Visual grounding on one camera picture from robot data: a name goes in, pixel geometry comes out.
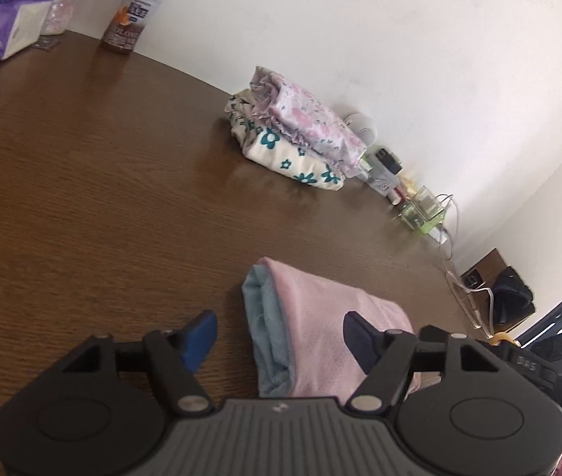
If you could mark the small green bottle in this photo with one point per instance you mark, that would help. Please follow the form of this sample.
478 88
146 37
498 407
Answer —
429 229

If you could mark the black bag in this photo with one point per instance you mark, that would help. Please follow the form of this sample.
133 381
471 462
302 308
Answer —
514 290

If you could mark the folded white teal-flower cloth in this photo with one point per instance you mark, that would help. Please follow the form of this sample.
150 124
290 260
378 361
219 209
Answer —
281 153

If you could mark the small red white tube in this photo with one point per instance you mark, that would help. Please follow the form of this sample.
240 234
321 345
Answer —
397 196

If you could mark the white robot-shaped speaker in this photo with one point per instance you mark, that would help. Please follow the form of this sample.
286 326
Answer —
363 129

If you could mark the folded pink floral cloth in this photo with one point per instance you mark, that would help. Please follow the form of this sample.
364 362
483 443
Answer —
310 119

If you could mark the tea bottle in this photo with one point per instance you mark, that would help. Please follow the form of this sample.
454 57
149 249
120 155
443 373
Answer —
137 5

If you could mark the pink blue purple mesh shirt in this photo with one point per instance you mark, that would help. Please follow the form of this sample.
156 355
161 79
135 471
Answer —
325 317

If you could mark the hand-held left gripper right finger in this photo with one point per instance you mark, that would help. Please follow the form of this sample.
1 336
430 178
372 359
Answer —
363 339

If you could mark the small dark flat packet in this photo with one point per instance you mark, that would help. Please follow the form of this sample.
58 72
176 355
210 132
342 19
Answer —
45 43

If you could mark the brown cardboard box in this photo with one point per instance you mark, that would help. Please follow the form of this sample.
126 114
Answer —
481 267

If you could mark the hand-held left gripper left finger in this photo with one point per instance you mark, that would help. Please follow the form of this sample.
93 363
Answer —
201 339

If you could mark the black curved frame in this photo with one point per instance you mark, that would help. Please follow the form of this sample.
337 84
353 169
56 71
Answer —
558 310

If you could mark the clear glass cup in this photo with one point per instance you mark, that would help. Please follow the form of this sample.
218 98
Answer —
422 208

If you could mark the small black box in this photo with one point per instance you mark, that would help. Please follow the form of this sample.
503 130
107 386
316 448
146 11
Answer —
389 159

